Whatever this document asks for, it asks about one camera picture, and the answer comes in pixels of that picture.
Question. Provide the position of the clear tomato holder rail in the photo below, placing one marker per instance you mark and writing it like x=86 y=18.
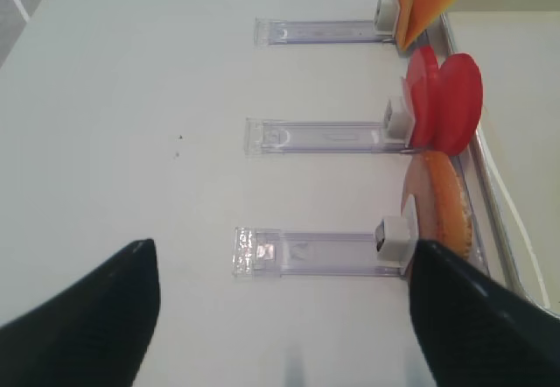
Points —
x=392 y=134

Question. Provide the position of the red tomato slice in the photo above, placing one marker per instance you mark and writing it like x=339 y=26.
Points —
x=422 y=81
x=460 y=103

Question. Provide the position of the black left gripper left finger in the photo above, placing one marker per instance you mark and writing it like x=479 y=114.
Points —
x=95 y=333

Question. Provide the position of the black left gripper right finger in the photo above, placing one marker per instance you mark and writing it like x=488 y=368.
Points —
x=473 y=331

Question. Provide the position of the red tomato slice rear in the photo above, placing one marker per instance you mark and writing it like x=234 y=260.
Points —
x=422 y=81

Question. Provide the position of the white serving tray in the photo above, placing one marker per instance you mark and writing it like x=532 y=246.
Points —
x=511 y=166

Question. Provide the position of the clear cheese holder rail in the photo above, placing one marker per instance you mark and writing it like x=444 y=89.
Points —
x=381 y=29

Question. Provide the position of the orange bun slice left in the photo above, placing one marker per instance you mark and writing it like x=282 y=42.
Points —
x=441 y=208

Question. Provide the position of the red tomato slice front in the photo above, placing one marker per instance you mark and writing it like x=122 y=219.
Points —
x=460 y=103

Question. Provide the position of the clear bun holder rail left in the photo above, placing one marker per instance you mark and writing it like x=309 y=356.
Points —
x=386 y=252

